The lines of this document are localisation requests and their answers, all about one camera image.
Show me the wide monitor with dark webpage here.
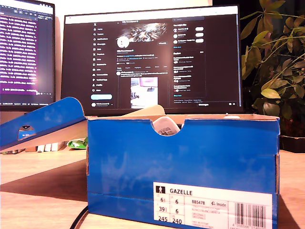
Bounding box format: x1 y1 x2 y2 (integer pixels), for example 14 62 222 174
61 5 245 116

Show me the green leafy houseplant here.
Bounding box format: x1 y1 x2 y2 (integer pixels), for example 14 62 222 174
240 0 305 125

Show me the green plastic packet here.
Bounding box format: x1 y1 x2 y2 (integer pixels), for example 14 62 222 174
67 137 89 150

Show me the blue shoebox with hinged lid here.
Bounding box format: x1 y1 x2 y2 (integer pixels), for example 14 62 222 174
0 96 281 229

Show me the thin black table cable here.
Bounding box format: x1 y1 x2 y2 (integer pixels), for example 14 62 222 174
69 206 89 229

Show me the white shoe with printed tag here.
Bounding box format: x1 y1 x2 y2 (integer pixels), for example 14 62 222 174
152 116 182 137

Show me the beige packing paper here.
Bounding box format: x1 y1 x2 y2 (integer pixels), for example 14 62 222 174
121 104 166 118

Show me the black square plant pot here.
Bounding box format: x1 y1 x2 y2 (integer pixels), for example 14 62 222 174
279 116 305 153

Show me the monitor with purple terminal text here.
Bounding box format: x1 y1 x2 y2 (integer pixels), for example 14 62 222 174
0 0 56 112

